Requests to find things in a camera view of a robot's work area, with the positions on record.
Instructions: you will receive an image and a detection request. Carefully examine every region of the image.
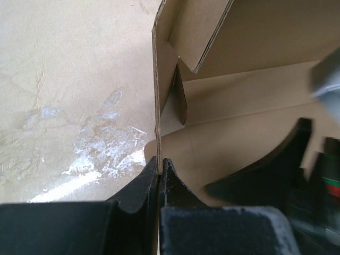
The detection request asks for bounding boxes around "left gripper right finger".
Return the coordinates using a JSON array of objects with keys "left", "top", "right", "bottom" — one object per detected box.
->
[{"left": 159, "top": 158, "right": 209, "bottom": 254}]

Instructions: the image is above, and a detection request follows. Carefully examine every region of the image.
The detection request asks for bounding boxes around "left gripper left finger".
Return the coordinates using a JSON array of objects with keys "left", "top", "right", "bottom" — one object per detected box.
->
[{"left": 106, "top": 157, "right": 159, "bottom": 254}]

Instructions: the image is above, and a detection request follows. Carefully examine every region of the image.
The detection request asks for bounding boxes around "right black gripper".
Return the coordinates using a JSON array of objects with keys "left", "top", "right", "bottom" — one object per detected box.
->
[{"left": 205, "top": 118, "right": 339, "bottom": 254}]

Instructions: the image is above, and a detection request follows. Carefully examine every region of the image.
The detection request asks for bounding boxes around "cardboard paper box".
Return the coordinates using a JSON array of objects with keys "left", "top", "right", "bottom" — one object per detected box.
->
[{"left": 144, "top": 1, "right": 339, "bottom": 206}]

